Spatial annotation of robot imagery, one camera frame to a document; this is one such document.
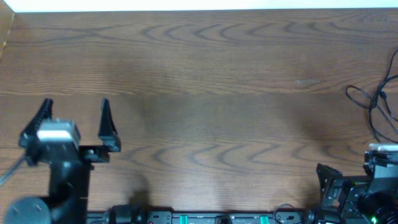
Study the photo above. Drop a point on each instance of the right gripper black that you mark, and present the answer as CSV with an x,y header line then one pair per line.
x,y
356,186

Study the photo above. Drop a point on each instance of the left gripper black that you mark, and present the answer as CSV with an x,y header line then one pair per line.
x,y
90,152

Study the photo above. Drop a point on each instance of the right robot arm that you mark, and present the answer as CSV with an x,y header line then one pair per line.
x,y
310,213

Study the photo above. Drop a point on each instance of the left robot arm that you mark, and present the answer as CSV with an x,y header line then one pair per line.
x,y
67,200

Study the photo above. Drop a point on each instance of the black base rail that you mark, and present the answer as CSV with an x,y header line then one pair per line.
x,y
136,214

